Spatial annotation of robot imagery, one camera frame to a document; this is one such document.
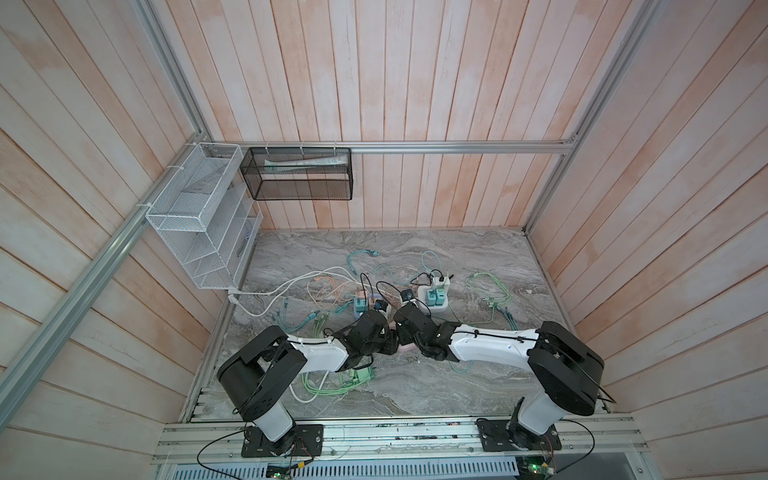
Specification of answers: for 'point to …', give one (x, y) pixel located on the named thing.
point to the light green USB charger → (363, 374)
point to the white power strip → (421, 293)
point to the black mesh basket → (299, 173)
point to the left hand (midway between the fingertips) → (396, 344)
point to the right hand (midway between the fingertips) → (402, 321)
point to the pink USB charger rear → (361, 294)
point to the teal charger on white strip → (435, 297)
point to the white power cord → (231, 291)
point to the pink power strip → (408, 348)
